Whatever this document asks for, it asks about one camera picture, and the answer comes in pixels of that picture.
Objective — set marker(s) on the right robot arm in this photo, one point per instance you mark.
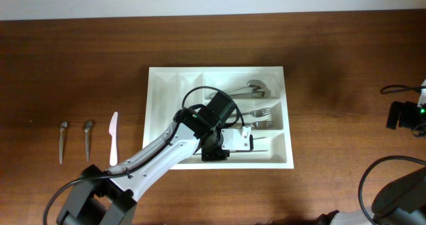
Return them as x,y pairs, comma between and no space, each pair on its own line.
401,201

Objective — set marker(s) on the small steel teaspoon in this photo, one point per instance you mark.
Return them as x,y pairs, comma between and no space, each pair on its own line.
63,126
87,130

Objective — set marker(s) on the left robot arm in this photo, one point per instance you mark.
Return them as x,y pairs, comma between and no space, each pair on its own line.
111,196

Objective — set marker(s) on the white plastic knife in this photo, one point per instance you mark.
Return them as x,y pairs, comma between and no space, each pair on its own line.
113,159

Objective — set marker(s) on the steel tablespoon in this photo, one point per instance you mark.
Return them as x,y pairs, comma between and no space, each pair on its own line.
250,85
253,94

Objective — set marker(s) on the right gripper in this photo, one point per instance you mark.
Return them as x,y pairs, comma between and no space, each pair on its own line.
408,109

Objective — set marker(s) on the steel fork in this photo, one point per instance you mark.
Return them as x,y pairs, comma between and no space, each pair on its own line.
258,112
262,125

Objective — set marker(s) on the white plastic cutlery tray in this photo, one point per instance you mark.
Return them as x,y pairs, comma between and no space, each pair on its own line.
171,87

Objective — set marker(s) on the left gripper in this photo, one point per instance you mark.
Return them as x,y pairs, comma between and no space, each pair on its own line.
209,153

